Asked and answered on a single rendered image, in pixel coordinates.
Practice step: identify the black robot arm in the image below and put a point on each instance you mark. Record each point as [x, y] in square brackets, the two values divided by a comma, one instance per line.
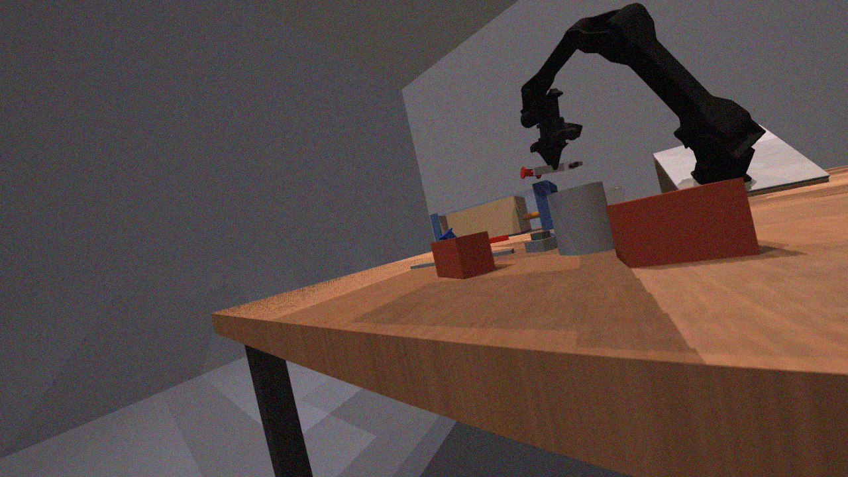
[719, 131]

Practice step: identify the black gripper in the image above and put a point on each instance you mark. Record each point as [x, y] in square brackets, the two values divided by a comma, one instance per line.
[552, 139]

